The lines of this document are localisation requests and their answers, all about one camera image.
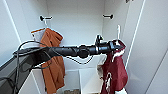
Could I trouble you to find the pale clothes hanger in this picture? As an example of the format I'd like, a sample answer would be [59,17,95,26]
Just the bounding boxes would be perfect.
[113,24,126,60]
[30,19,51,43]

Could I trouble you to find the maroon jacket white sleeves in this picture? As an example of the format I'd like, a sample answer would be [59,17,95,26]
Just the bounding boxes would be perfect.
[99,39,130,94]

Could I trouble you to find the white wardrobe door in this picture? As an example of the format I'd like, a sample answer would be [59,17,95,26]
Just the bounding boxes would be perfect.
[124,0,168,94]
[0,0,23,68]

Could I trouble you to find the black wardrobe hook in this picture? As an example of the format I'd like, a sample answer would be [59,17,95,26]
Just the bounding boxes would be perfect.
[102,13,115,20]
[39,14,54,22]

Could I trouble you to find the white wardrobe body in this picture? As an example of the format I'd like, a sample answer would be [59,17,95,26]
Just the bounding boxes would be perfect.
[3,0,147,94]

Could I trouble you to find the white inner wardrobe shelf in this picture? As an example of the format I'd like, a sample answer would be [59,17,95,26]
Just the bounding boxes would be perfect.
[77,67,105,94]

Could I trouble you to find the orange jacket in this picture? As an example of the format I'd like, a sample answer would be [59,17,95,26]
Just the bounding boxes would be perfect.
[39,27,67,94]

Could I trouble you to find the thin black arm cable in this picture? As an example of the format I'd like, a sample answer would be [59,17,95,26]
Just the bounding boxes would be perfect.
[58,53,95,66]

